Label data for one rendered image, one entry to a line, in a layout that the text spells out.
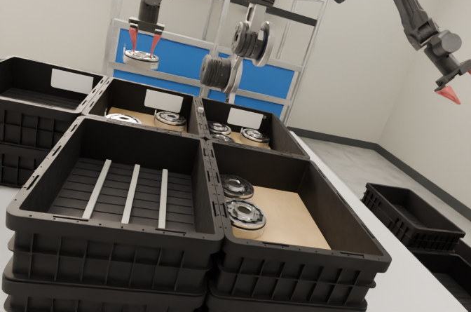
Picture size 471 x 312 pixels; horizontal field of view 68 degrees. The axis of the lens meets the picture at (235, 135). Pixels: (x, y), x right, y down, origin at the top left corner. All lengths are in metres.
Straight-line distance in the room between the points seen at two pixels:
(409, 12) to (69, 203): 1.07
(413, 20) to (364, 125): 3.71
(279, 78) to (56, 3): 2.20
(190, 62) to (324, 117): 2.15
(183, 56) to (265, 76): 0.73
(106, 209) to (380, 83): 4.34
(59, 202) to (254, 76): 2.56
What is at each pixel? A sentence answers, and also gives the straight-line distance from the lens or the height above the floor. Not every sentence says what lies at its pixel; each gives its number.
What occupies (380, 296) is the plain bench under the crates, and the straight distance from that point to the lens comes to 1.01.
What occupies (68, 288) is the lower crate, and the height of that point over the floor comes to 0.82.
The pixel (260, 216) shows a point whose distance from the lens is 0.77.
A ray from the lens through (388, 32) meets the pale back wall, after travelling 4.70.
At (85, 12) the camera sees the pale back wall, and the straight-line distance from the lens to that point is 3.86.
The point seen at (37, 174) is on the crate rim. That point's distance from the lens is 0.63.
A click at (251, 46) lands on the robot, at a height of 1.12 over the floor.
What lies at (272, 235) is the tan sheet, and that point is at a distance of 0.78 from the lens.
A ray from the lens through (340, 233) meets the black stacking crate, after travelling 0.80.
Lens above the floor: 1.25
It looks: 19 degrees down
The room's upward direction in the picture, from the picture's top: 16 degrees clockwise
